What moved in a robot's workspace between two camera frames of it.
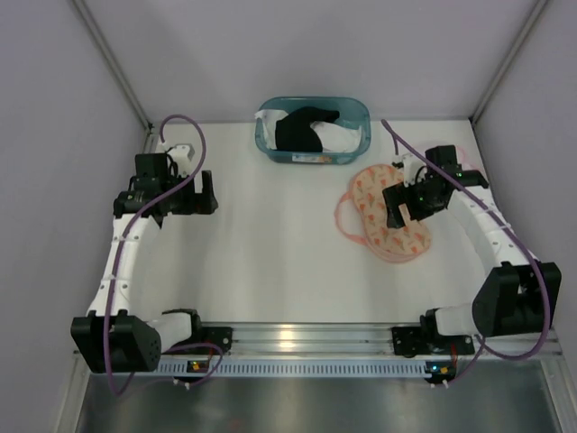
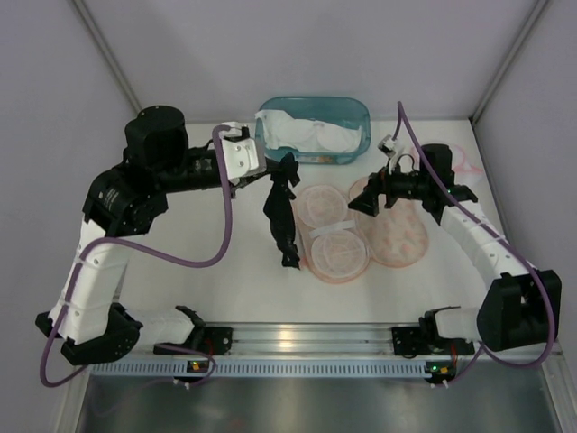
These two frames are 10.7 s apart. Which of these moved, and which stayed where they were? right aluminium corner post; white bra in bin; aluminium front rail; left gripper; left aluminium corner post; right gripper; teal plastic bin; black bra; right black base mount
Moved: left gripper; right gripper; black bra
Stayed: white bra in bin; teal plastic bin; right black base mount; aluminium front rail; left aluminium corner post; right aluminium corner post
